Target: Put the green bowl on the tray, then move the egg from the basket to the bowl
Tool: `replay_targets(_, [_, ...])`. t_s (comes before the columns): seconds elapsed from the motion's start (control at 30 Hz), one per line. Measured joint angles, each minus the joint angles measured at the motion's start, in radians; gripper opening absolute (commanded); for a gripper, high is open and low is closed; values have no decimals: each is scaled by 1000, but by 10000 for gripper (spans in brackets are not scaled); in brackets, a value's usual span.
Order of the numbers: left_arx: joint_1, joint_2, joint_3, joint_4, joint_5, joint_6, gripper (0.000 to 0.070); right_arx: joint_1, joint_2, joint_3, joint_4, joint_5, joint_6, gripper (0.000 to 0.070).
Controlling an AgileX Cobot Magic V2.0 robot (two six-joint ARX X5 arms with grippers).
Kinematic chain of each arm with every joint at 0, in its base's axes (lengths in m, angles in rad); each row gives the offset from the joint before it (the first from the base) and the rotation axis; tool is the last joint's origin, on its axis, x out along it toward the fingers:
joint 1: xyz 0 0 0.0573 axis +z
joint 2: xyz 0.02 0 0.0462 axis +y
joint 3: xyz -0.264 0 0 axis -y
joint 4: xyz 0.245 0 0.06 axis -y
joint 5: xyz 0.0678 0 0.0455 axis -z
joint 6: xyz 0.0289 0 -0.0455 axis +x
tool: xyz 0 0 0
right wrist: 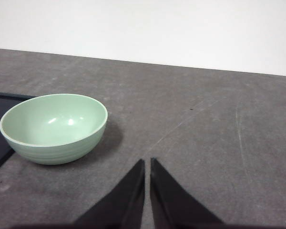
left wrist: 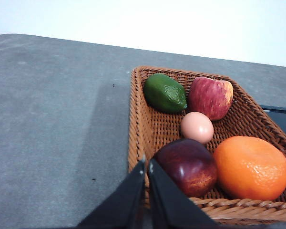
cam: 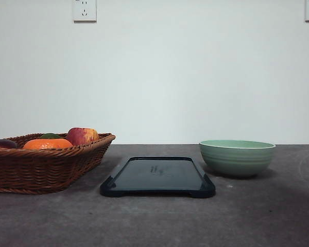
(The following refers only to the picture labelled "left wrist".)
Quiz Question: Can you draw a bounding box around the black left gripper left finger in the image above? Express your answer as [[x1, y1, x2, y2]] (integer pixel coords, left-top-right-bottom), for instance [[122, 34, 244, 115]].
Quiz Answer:
[[77, 160, 146, 229]]

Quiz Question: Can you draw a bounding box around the red yellow apple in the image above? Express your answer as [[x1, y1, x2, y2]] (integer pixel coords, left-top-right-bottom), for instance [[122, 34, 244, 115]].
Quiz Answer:
[[188, 77, 234, 121]]

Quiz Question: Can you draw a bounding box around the dark rectangular tray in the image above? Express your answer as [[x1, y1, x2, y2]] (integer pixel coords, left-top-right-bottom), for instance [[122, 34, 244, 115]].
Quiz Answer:
[[260, 104, 286, 133]]

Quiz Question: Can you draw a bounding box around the green avocado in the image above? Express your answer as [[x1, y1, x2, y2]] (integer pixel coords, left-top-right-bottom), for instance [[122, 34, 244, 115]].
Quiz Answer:
[[143, 73, 187, 114]]

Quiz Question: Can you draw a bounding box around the dark red apple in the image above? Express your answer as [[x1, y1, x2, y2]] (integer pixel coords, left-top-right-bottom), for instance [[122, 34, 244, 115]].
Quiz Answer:
[[155, 139, 217, 198]]

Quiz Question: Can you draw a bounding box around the orange fruit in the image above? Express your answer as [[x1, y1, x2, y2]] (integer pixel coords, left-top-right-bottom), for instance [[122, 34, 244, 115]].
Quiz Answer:
[[214, 136, 286, 200]]

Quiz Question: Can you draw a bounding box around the beige egg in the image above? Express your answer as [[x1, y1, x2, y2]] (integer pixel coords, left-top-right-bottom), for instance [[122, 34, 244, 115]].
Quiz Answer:
[[181, 112, 214, 144]]

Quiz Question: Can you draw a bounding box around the brown wicker basket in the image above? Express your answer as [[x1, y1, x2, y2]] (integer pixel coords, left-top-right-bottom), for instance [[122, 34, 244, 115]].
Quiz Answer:
[[128, 67, 286, 224]]

